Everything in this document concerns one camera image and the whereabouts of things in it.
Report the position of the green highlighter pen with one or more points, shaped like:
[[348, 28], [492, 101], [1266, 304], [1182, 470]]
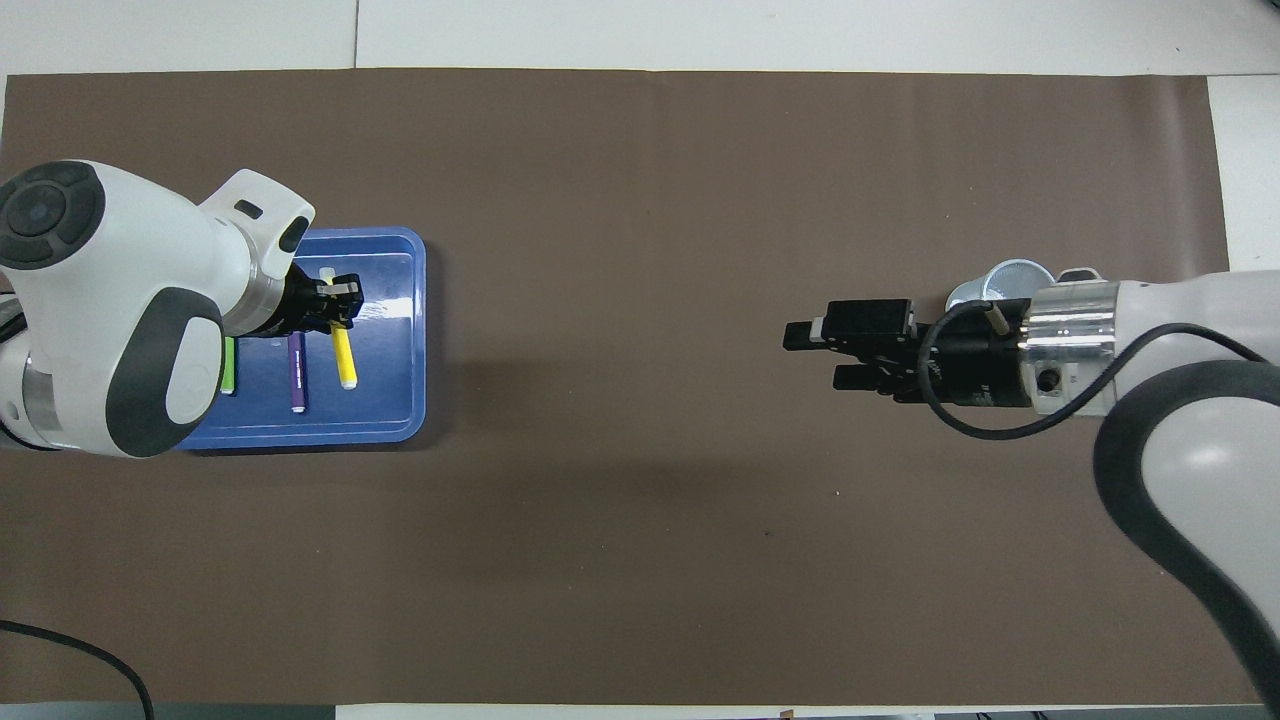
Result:
[[229, 370]]

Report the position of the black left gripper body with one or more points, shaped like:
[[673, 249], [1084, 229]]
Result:
[[300, 310]]

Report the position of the translucent plastic cup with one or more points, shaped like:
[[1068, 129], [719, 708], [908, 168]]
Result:
[[1000, 280]]

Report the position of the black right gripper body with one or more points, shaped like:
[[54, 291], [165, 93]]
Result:
[[980, 370]]

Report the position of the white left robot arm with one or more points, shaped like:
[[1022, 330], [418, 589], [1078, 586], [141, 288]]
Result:
[[100, 300]]

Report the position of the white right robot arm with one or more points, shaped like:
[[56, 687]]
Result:
[[1180, 330]]

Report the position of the purple highlighter pen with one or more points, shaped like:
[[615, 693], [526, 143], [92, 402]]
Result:
[[297, 375]]

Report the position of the brown table mat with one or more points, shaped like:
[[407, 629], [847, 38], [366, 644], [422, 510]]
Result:
[[640, 500]]

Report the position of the blue plastic tray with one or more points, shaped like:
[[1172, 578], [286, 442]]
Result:
[[390, 400]]

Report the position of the yellow highlighter pen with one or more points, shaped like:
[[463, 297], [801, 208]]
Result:
[[345, 360]]

